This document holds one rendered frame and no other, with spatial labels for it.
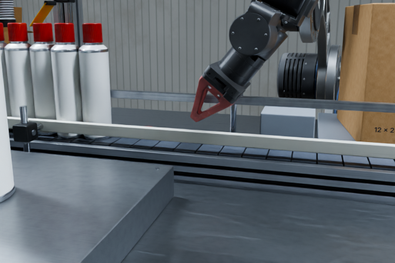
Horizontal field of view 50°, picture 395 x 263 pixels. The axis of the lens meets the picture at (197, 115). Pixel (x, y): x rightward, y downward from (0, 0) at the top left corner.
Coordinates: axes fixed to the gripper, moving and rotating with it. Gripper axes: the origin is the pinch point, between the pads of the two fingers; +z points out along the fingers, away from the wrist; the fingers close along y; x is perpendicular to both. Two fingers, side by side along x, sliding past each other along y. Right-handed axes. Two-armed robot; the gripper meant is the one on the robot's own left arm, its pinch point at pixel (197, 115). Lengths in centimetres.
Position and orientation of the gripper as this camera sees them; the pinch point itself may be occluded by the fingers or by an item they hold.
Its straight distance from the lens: 71.5
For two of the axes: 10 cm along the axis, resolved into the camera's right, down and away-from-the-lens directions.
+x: 7.5, 6.6, -0.7
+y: -2.8, 2.1, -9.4
